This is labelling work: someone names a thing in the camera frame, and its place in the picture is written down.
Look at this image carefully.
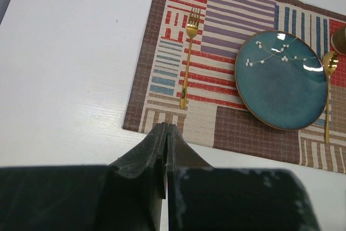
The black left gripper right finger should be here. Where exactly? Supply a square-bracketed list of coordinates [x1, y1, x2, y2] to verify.
[166, 124, 214, 230]

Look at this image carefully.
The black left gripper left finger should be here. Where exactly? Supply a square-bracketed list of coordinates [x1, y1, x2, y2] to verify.
[110, 123, 167, 230]

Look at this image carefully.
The blue ceramic plate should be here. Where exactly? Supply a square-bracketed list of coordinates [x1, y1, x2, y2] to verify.
[234, 30, 328, 131]

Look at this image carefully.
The gold fork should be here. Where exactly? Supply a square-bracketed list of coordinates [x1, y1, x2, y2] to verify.
[179, 8, 201, 109]

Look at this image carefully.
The patchwork striped cloth placemat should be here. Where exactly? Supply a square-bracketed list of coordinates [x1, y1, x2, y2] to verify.
[123, 0, 345, 173]

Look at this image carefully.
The gold spoon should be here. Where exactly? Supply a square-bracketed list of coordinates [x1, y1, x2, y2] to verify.
[322, 51, 338, 143]

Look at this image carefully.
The beige metal cup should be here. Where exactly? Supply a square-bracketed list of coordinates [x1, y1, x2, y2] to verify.
[331, 25, 346, 56]

